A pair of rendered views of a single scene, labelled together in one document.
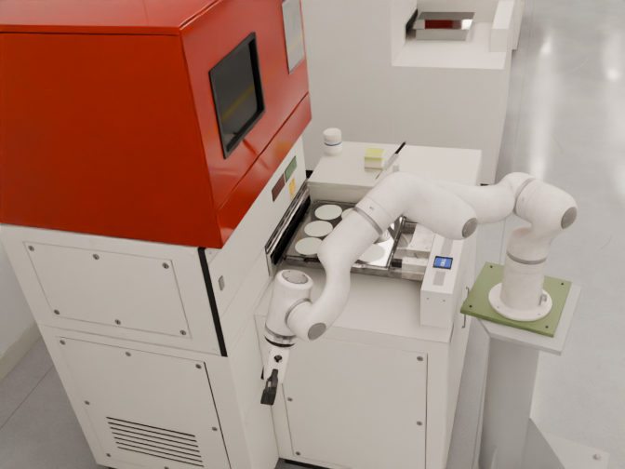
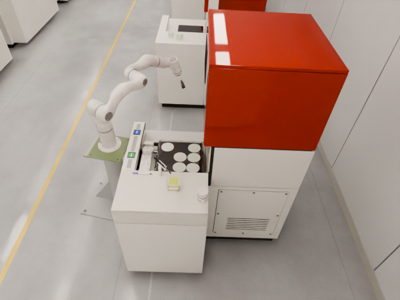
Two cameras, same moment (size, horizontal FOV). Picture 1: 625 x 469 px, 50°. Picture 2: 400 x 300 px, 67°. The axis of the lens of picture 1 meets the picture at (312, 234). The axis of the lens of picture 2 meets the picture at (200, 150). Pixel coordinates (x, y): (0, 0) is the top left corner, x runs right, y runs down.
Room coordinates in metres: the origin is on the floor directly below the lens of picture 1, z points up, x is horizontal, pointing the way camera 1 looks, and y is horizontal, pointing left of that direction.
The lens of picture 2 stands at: (3.52, -0.61, 2.59)
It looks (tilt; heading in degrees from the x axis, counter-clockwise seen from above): 44 degrees down; 158
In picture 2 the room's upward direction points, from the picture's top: 3 degrees clockwise
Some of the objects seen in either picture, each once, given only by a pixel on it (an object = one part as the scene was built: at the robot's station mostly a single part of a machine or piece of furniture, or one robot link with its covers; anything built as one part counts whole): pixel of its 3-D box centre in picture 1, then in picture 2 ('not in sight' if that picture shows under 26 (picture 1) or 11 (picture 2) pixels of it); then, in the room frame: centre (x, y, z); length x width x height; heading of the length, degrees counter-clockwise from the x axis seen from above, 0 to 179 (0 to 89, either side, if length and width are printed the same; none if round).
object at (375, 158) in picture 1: (375, 159); (174, 184); (2.27, -0.27, 1.00); 0.07 x 0.07 x 0.07; 70
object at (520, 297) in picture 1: (523, 277); (107, 136); (1.56, -0.63, 0.92); 0.19 x 0.19 x 0.18
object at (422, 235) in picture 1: (422, 244); (146, 160); (1.86, -0.38, 0.87); 0.36 x 0.08 x 0.03; 159
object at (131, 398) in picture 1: (205, 345); (240, 181); (1.96, 0.47, 0.41); 0.82 x 0.71 x 0.82; 159
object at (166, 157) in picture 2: (347, 232); (180, 157); (1.94, -0.12, 0.90); 0.34 x 0.34 x 0.01; 69
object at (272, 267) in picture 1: (290, 229); (206, 156); (2.00, 0.08, 0.89); 0.44 x 0.02 x 0.10; 159
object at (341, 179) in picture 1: (396, 180); (162, 196); (2.27, -0.35, 0.89); 0.62 x 0.35 x 0.14; 69
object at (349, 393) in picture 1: (384, 324); (168, 202); (1.98, -0.25, 0.41); 0.97 x 0.64 x 0.82; 159
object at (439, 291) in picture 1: (448, 256); (135, 150); (1.75, -0.44, 0.89); 0.55 x 0.09 x 0.14; 159
